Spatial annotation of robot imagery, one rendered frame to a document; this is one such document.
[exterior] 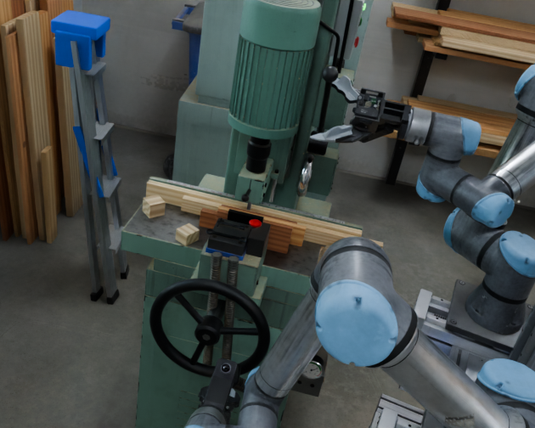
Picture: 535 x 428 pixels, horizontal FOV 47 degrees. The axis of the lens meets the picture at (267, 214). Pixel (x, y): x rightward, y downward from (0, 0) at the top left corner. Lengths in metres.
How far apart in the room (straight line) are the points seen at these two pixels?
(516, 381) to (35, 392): 1.71
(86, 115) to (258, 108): 1.02
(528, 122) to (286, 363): 0.86
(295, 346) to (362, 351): 0.25
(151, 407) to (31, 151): 1.37
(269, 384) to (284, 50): 0.70
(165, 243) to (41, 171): 1.47
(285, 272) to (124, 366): 1.12
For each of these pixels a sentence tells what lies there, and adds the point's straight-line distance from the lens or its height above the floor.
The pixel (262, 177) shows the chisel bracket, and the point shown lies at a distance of 1.58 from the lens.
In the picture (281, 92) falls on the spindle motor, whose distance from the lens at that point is 1.43.
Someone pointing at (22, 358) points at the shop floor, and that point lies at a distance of 2.56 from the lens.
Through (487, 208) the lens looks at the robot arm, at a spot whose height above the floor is 1.24.
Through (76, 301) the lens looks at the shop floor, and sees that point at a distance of 2.79.
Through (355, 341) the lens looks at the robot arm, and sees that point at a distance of 0.91.
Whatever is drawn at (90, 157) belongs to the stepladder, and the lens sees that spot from 2.41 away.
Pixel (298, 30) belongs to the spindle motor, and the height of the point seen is 1.46.
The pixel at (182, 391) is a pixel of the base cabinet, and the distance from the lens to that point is 1.91.
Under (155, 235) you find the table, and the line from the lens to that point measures 1.61.
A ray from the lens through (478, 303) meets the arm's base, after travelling 1.73.
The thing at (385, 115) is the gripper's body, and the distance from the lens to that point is 1.36.
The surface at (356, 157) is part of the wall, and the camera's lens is 4.08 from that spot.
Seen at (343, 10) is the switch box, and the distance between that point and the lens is 1.72.
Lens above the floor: 1.81
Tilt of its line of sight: 31 degrees down
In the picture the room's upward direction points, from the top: 11 degrees clockwise
